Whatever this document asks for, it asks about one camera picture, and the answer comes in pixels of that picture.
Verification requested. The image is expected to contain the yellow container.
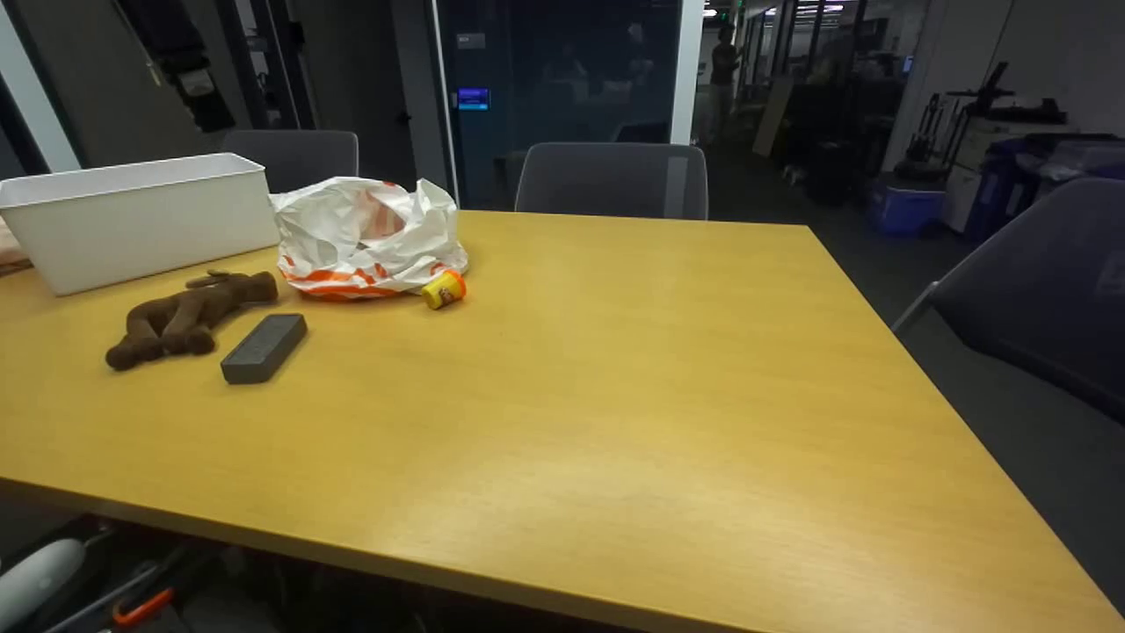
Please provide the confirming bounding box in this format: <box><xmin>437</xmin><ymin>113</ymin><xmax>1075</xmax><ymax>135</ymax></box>
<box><xmin>423</xmin><ymin>270</ymin><xmax>468</xmax><ymax>311</ymax></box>

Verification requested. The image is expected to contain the white orange plastic bag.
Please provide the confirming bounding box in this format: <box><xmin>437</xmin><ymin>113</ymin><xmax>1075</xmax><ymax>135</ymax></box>
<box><xmin>272</xmin><ymin>175</ymin><xmax>468</xmax><ymax>303</ymax></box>

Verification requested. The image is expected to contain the black duster block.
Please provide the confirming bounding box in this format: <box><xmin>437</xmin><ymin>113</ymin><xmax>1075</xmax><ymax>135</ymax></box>
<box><xmin>223</xmin><ymin>315</ymin><xmax>308</xmax><ymax>384</ymax></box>

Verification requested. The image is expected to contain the brown moose plush toy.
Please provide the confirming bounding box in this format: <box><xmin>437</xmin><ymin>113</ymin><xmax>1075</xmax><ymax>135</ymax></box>
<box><xmin>104</xmin><ymin>270</ymin><xmax>279</xmax><ymax>374</ymax></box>

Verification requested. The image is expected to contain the grey chair behind table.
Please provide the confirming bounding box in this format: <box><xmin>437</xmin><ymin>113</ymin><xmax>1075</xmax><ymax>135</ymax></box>
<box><xmin>512</xmin><ymin>140</ymin><xmax>709</xmax><ymax>218</ymax></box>

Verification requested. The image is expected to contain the blue bin in background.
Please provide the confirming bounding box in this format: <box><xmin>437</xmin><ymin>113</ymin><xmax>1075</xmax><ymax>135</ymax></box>
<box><xmin>875</xmin><ymin>186</ymin><xmax>946</xmax><ymax>235</ymax></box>

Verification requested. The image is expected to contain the white rectangular bin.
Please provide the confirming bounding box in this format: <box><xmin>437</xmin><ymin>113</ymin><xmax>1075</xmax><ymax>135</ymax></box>
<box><xmin>0</xmin><ymin>153</ymin><xmax>279</xmax><ymax>295</ymax></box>

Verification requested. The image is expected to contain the dark chair at right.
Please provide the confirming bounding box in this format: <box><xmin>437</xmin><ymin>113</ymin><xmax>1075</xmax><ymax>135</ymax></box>
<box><xmin>892</xmin><ymin>175</ymin><xmax>1125</xmax><ymax>418</ymax></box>

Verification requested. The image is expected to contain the white cylinder under table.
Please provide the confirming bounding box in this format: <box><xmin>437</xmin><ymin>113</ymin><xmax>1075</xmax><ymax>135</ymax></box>
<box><xmin>0</xmin><ymin>540</ymin><xmax>88</xmax><ymax>633</ymax></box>

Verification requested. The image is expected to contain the orange handled tool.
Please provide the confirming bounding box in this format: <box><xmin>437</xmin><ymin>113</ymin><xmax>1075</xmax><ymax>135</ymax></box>
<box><xmin>112</xmin><ymin>587</ymin><xmax>176</xmax><ymax>633</ymax></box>

